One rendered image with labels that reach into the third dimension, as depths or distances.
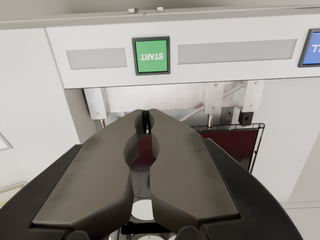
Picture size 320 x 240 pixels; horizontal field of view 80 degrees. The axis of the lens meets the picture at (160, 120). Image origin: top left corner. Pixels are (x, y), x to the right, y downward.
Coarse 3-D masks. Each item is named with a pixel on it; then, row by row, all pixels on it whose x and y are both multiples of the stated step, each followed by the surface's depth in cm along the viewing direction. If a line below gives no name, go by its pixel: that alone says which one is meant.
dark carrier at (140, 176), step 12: (204, 132) 45; (216, 132) 45; (228, 132) 45; (240, 132) 45; (252, 132) 45; (144, 144) 46; (228, 144) 47; (240, 144) 47; (252, 144) 47; (144, 156) 48; (240, 156) 49; (132, 168) 50; (144, 168) 50; (132, 180) 52; (144, 180) 52; (144, 192) 55; (132, 216) 60
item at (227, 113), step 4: (224, 108) 48; (228, 108) 47; (232, 108) 47; (224, 112) 48; (228, 112) 48; (232, 112) 48; (224, 116) 49; (228, 116) 48; (232, 116) 48; (220, 120) 52; (224, 120) 49; (228, 120) 49; (220, 124) 52
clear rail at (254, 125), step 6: (192, 126) 44; (198, 126) 44; (204, 126) 44; (210, 126) 44; (216, 126) 44; (222, 126) 44; (228, 126) 44; (234, 126) 44; (240, 126) 44; (246, 126) 44; (252, 126) 44; (258, 126) 44; (264, 126) 44
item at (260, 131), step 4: (264, 124) 44; (264, 128) 44; (260, 132) 45; (256, 136) 46; (260, 136) 45; (256, 140) 46; (260, 140) 46; (256, 144) 46; (256, 148) 47; (252, 152) 48; (252, 156) 49; (256, 156) 48; (252, 160) 49; (252, 164) 50; (248, 168) 51; (252, 168) 50
